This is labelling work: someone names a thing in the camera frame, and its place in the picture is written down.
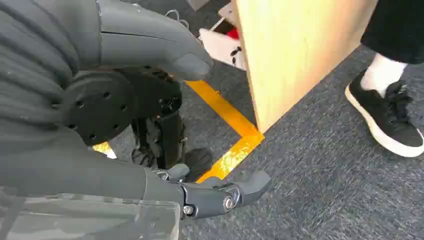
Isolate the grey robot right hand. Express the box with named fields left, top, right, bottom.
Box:
left=0, top=0, right=273, bottom=221

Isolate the ribbed grey right arm sleeve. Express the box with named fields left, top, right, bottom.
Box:
left=0, top=0, right=102, bottom=151

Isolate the clear plastic plate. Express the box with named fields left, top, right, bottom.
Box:
left=0, top=193, right=182, bottom=240

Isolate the person's leg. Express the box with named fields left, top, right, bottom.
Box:
left=359, top=0, right=424, bottom=98

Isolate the person's foot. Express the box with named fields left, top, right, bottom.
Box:
left=344, top=70, right=424, bottom=159

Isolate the yellow floor tape piece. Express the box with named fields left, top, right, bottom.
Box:
left=92, top=141, right=118, bottom=160

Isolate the white box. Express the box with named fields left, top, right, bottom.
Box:
left=198, top=27, right=248, bottom=72

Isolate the pale wooden desk panel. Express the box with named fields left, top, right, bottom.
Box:
left=231, top=0, right=379, bottom=134

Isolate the yellow floor tape corner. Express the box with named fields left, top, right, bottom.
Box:
left=184, top=79, right=266, bottom=185

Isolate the thin grey cable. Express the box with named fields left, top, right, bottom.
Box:
left=164, top=8, right=190, bottom=30

